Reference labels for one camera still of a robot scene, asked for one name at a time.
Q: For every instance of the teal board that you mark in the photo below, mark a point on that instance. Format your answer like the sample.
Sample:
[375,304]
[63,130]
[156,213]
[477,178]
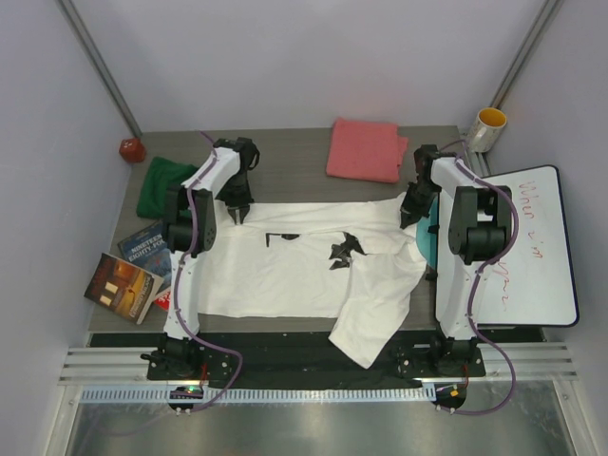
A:
[427,235]

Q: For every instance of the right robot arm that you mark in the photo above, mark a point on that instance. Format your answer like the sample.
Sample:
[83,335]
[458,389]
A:
[478,223]

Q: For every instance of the yellow white mug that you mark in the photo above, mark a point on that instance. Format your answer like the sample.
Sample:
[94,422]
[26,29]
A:
[485,130]

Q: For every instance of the white t shirt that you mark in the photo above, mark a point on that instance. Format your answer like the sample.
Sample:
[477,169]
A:
[349,261]

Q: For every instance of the green t shirt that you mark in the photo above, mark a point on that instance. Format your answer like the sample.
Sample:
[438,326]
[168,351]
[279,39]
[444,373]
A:
[161,174]

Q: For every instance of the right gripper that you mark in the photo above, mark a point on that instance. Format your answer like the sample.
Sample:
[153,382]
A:
[411,213]

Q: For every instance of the aluminium rail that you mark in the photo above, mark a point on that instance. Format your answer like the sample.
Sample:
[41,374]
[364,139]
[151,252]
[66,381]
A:
[532,361]

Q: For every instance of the folded pink t shirt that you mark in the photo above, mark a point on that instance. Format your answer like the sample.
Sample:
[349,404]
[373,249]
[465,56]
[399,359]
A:
[366,151]

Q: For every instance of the blue book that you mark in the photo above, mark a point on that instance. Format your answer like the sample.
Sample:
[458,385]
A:
[148,250]

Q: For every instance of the red white book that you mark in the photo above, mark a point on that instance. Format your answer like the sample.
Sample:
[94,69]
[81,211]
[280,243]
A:
[163,300]

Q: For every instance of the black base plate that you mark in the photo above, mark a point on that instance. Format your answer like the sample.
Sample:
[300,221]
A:
[309,361]

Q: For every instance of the white whiteboard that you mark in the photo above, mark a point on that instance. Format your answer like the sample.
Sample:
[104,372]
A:
[533,284]

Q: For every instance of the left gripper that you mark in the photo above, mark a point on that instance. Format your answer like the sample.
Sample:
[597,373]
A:
[242,203]

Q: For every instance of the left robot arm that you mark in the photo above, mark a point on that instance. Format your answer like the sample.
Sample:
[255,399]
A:
[189,228]

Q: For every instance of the brown orange book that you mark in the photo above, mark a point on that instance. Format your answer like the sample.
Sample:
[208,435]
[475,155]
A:
[123,288]

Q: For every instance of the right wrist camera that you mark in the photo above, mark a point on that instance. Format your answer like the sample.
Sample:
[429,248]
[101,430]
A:
[424,157]

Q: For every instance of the red cube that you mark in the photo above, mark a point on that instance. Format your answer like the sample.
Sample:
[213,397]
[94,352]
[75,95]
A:
[132,150]

